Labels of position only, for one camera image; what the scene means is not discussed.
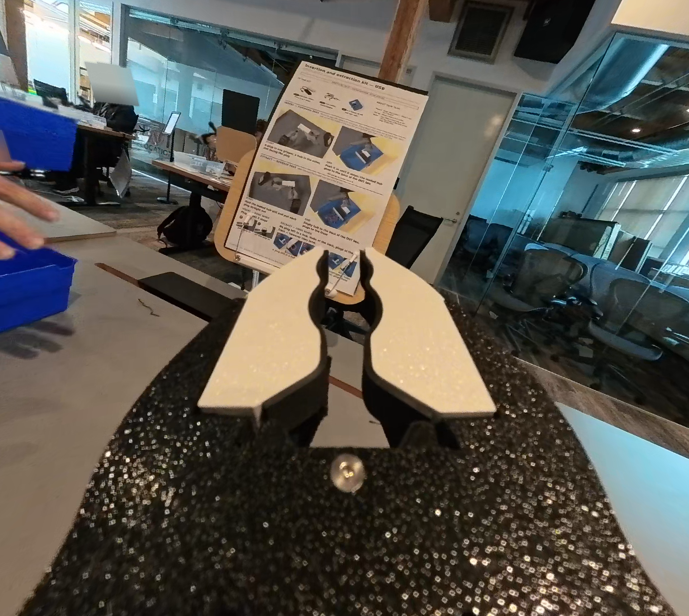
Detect square wall vent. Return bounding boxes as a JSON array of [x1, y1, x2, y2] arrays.
[[448, 0, 515, 65]]

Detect black table mat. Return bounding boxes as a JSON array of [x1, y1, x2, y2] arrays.
[[139, 271, 248, 321]]

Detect black backpack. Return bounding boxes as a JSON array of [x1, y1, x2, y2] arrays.
[[157, 206, 213, 251]]

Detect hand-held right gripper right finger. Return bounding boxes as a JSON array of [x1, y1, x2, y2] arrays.
[[358, 248, 497, 450]]

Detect printed instruction poster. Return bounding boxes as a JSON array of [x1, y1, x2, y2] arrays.
[[225, 60, 428, 299]]

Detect pale grey door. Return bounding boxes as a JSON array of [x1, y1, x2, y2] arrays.
[[422, 75, 517, 285]]

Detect rounded plywood panel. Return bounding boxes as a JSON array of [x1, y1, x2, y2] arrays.
[[215, 127, 257, 164]]

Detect clear plastic trays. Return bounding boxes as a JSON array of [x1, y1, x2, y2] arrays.
[[172, 152, 222, 176]]

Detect row of grey mesh chairs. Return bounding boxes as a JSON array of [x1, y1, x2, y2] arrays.
[[465, 215, 689, 407]]

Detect wooden column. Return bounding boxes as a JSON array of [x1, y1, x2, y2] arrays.
[[378, 0, 450, 84]]

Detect blue plastic bin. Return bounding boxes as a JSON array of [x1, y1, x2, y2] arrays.
[[0, 98, 79, 172], [0, 231, 78, 334]]

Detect tablet on stand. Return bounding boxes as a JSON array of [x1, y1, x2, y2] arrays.
[[164, 111, 184, 162]]

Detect long wooden desk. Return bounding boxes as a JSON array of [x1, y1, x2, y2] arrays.
[[75, 122, 135, 206]]

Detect small wooden desk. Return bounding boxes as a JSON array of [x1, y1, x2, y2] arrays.
[[152, 158, 232, 205]]

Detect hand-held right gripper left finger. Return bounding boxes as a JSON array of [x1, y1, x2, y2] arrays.
[[197, 248, 331, 449]]

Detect black loudspeaker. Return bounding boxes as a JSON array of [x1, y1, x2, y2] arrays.
[[513, 0, 585, 63]]

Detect person's left hand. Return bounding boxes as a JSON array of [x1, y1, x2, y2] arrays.
[[0, 160, 61, 260]]

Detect black monitor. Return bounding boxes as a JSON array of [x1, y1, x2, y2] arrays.
[[221, 89, 261, 129]]

